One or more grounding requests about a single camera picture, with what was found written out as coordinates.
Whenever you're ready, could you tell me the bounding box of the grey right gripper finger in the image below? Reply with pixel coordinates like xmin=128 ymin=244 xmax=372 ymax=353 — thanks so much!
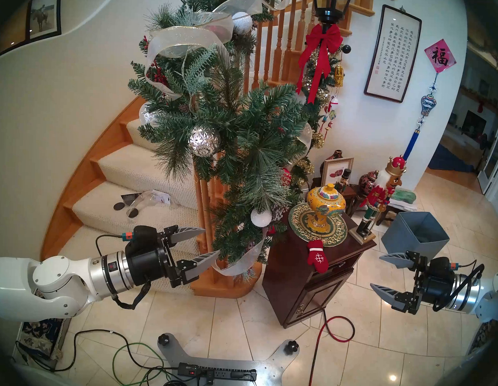
xmin=379 ymin=250 xmax=422 ymax=270
xmin=369 ymin=284 xmax=420 ymax=315

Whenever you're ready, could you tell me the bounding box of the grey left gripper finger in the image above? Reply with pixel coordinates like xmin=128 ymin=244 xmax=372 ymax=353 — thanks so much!
xmin=176 ymin=249 xmax=220 ymax=290
xmin=164 ymin=225 xmax=207 ymax=247

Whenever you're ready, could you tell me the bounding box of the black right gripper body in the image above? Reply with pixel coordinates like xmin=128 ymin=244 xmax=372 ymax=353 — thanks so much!
xmin=413 ymin=257 xmax=459 ymax=304

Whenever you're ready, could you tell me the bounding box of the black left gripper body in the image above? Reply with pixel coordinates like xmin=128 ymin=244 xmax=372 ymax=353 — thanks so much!
xmin=125 ymin=243 xmax=182 ymax=289

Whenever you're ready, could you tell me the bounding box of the red knitted mitten ornament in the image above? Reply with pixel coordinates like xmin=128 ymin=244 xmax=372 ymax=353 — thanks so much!
xmin=306 ymin=239 xmax=330 ymax=273

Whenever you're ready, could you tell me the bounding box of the clear plastic ornament packaging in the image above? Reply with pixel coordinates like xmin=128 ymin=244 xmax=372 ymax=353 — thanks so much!
xmin=113 ymin=188 xmax=172 ymax=220

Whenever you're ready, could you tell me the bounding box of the white glitter ball ornament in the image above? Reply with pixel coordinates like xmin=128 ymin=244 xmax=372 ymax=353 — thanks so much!
xmin=250 ymin=208 xmax=272 ymax=227
xmin=231 ymin=11 xmax=254 ymax=36

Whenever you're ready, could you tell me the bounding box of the silver faceted ball ornament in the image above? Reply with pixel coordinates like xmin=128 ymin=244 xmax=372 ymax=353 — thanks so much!
xmin=188 ymin=125 xmax=222 ymax=158

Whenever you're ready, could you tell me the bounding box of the clear snowflake ball ornament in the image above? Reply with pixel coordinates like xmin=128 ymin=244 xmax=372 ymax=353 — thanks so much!
xmin=138 ymin=105 xmax=159 ymax=127

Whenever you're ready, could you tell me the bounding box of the green jade carving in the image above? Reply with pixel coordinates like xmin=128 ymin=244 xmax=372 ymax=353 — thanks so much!
xmin=391 ymin=188 xmax=417 ymax=205

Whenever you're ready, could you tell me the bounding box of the large red nutcracker figure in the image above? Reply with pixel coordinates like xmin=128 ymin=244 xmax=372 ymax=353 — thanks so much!
xmin=348 ymin=153 xmax=407 ymax=246

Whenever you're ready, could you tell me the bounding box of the dark oriental area rug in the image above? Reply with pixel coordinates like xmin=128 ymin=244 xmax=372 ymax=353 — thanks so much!
xmin=465 ymin=318 xmax=498 ymax=358

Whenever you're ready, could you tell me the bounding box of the dark cloisonne jar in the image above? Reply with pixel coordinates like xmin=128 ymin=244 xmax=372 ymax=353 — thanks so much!
xmin=358 ymin=170 xmax=380 ymax=196

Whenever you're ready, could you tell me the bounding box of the carpeted wooden staircase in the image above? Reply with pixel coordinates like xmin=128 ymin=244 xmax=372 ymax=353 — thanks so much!
xmin=40 ymin=92 xmax=220 ymax=275

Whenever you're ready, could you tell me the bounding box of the yellow porcelain dragon jar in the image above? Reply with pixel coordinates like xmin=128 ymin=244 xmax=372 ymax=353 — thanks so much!
xmin=305 ymin=182 xmax=347 ymax=235

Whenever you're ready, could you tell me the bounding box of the dark wooden side cabinet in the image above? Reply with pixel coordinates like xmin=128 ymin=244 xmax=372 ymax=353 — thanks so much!
xmin=261 ymin=209 xmax=378 ymax=332

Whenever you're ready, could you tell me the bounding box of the green gold round mat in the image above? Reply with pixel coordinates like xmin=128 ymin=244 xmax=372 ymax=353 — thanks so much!
xmin=287 ymin=201 xmax=349 ymax=248

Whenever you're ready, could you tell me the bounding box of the black power strip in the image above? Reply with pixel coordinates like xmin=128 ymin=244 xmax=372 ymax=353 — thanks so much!
xmin=177 ymin=362 xmax=258 ymax=383

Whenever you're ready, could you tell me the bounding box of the small framed red picture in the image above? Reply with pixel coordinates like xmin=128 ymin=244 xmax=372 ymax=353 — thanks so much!
xmin=320 ymin=156 xmax=355 ymax=190

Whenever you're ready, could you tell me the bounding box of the dark blue area rug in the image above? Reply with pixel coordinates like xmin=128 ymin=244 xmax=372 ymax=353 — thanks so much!
xmin=428 ymin=143 xmax=476 ymax=173

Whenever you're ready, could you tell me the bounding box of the blue floral small rug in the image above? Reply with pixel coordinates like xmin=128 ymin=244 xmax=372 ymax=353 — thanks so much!
xmin=15 ymin=317 xmax=70 ymax=362

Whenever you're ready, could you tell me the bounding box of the green pine garland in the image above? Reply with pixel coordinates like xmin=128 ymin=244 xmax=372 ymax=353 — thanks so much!
xmin=121 ymin=0 xmax=321 ymax=283

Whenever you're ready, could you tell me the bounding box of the black fireplace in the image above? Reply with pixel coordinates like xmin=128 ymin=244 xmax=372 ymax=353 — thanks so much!
xmin=462 ymin=110 xmax=487 ymax=136

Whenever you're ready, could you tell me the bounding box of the blue porcelain tassel hanging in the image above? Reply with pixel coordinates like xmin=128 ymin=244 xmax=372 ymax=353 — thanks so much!
xmin=401 ymin=72 xmax=439 ymax=163

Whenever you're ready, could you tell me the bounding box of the red berry sprig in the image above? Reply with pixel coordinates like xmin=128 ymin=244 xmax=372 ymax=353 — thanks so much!
xmin=139 ymin=34 xmax=172 ymax=89

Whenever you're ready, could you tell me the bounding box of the framed calligraphy scroll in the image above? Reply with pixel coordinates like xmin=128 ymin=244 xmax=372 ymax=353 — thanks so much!
xmin=363 ymin=3 xmax=423 ymax=104

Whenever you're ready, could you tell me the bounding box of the red diamond fu paper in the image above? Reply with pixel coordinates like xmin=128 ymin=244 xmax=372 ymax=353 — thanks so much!
xmin=423 ymin=38 xmax=458 ymax=75

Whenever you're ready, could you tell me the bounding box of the red ribbon bow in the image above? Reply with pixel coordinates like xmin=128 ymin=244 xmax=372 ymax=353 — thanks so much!
xmin=296 ymin=22 xmax=344 ymax=105

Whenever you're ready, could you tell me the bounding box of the black framed horse photo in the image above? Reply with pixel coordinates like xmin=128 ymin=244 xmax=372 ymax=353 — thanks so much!
xmin=26 ymin=0 xmax=63 ymax=42

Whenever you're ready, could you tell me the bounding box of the black lantern lamp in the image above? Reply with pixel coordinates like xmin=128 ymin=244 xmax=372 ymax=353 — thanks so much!
xmin=311 ymin=0 xmax=356 ymax=24

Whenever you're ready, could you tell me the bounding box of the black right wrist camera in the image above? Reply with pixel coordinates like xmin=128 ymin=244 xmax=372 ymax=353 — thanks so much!
xmin=429 ymin=256 xmax=462 ymax=284

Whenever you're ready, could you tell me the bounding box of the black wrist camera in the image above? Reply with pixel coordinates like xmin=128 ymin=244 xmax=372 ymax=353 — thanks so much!
xmin=429 ymin=256 xmax=462 ymax=284
xmin=122 ymin=225 xmax=159 ymax=255

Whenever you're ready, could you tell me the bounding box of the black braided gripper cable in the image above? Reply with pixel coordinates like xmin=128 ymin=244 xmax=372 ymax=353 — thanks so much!
xmin=111 ymin=279 xmax=152 ymax=311
xmin=432 ymin=261 xmax=485 ymax=314

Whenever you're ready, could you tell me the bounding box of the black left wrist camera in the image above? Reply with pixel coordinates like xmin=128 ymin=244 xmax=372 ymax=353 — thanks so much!
xmin=122 ymin=225 xmax=159 ymax=255

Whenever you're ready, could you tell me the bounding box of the black floor cable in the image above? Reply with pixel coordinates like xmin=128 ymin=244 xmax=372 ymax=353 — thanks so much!
xmin=15 ymin=327 xmax=181 ymax=376

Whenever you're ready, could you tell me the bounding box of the green floor cable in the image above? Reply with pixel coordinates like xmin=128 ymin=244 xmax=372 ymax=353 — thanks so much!
xmin=111 ymin=341 xmax=175 ymax=386

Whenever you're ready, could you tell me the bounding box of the red floor cable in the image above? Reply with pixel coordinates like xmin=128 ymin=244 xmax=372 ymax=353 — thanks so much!
xmin=307 ymin=315 xmax=356 ymax=386

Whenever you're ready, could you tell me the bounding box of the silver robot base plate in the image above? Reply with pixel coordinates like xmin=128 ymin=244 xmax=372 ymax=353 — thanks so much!
xmin=156 ymin=333 xmax=301 ymax=386

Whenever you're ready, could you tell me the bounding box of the gold tinsel post garland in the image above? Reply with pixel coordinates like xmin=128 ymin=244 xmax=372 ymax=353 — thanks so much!
xmin=294 ymin=42 xmax=348 ymax=190

